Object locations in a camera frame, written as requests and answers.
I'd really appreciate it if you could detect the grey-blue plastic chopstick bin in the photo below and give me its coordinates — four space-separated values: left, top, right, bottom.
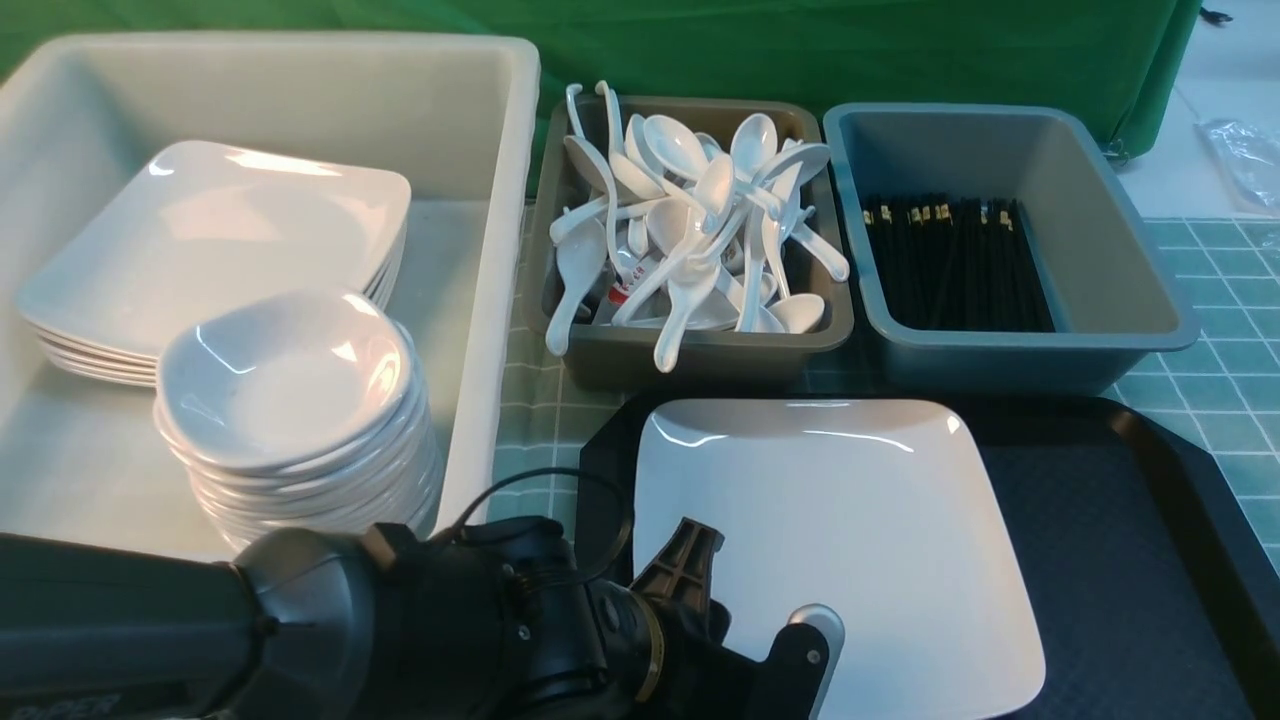
823 102 1201 395

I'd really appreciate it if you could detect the stack of white small bowls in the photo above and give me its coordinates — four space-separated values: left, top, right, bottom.
154 290 445 551

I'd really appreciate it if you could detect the large white square rice plate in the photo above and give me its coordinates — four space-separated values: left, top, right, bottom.
634 398 1046 719

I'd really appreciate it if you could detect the stack of white square plates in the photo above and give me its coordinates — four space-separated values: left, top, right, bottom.
15 140 412 388

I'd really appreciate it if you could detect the bundle of black chopsticks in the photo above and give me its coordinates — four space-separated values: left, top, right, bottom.
860 193 1056 333

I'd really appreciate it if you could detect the green cloth backdrop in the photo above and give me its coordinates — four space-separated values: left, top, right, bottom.
3 1 1199 181

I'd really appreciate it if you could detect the pile of white soup spoons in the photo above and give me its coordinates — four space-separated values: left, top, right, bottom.
544 82 852 373

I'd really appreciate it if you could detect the clear plastic bag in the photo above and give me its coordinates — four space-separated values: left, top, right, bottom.
1196 118 1279 217

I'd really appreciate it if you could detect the large white plastic tub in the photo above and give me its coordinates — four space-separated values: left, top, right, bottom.
1 31 540 561

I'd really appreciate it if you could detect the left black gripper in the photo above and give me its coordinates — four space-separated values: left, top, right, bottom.
380 516 846 719

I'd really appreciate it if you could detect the teal checkered table mat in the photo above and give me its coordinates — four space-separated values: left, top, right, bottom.
493 218 1279 562

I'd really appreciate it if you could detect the black plastic serving tray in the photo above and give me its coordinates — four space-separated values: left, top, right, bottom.
579 395 1277 719

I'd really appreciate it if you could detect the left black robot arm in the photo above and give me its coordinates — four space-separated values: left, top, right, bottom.
1 516 845 719

